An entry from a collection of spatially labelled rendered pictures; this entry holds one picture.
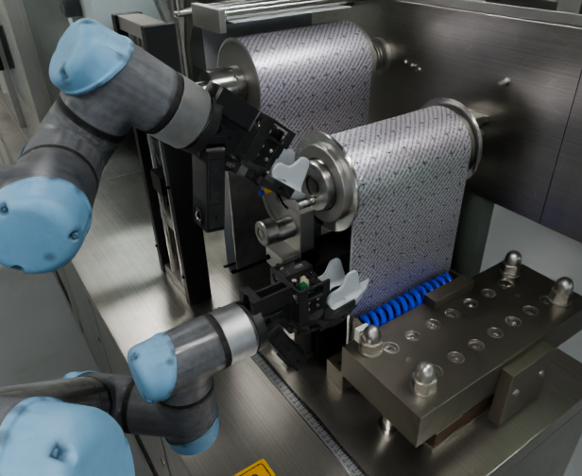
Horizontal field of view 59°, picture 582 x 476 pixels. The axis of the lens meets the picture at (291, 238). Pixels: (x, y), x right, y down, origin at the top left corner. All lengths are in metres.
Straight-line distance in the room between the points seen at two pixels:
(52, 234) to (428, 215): 0.58
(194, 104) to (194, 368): 0.31
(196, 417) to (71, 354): 1.76
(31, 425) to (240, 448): 0.53
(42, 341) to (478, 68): 2.14
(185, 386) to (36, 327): 2.03
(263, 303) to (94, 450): 0.37
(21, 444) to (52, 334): 2.25
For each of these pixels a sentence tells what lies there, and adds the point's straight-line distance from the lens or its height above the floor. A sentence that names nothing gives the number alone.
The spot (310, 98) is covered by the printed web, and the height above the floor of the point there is 1.31.
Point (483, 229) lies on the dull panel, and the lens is 1.03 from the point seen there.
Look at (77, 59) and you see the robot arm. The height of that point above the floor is 1.47.
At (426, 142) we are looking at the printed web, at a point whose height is 1.29.
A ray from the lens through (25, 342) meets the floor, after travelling 2.59.
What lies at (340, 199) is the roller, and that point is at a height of 1.25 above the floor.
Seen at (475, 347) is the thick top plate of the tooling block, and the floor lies 1.02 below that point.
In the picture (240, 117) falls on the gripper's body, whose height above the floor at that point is 1.38.
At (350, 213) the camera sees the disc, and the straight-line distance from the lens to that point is 0.71.
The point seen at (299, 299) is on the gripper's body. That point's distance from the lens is 0.67.
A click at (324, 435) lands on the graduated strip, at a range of 0.84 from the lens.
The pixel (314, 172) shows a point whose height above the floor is 1.27.
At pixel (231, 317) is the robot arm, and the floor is 1.15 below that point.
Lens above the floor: 1.58
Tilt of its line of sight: 32 degrees down
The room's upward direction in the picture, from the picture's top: 1 degrees counter-clockwise
